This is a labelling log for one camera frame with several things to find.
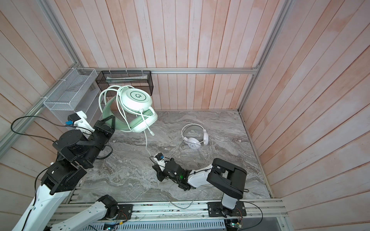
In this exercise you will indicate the white headphones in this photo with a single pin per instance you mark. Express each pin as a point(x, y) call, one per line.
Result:
point(195, 135)

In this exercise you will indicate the black wire mesh basket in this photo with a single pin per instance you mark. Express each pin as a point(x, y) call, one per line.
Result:
point(137, 78)

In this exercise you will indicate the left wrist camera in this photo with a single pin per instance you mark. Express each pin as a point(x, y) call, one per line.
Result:
point(79, 121)

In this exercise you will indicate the white wire mesh shelf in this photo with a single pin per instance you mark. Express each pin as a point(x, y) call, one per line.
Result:
point(76, 92)

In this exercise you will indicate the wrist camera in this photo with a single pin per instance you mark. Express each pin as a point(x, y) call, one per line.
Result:
point(161, 162)
point(79, 121)

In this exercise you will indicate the green headphones with cable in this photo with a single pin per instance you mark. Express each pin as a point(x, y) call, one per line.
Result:
point(131, 106)

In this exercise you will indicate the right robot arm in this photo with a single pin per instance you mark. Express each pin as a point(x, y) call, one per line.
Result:
point(228, 178)

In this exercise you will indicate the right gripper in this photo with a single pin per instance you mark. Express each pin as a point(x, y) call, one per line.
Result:
point(162, 176)

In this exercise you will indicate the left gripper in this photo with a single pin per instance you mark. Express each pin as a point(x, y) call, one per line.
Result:
point(101, 126)

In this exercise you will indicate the aluminium frame bar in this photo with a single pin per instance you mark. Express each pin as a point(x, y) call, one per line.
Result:
point(166, 70)

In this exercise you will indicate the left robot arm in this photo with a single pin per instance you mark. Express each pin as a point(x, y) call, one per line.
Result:
point(77, 151)

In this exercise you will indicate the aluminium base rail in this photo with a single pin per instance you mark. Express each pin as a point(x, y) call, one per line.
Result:
point(188, 212)

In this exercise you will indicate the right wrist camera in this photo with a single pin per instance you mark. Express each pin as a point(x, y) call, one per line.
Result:
point(161, 162)

